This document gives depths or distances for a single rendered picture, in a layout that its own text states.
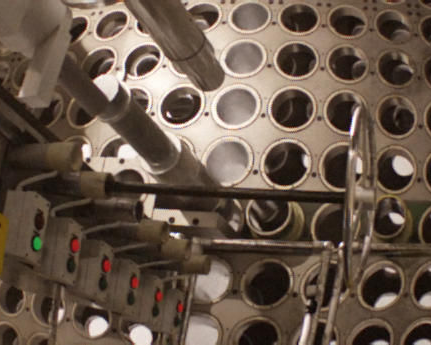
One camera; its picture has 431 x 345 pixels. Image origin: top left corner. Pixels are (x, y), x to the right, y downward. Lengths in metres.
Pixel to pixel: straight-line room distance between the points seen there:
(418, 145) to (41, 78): 2.07
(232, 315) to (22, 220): 1.94
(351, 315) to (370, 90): 1.14
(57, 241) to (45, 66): 0.49
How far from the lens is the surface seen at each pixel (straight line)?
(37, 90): 1.87
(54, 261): 1.66
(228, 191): 1.57
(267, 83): 3.69
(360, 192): 1.49
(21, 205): 1.55
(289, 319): 3.26
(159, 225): 1.96
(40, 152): 1.57
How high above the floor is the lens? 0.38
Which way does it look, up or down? 19 degrees up
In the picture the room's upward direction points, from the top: 10 degrees clockwise
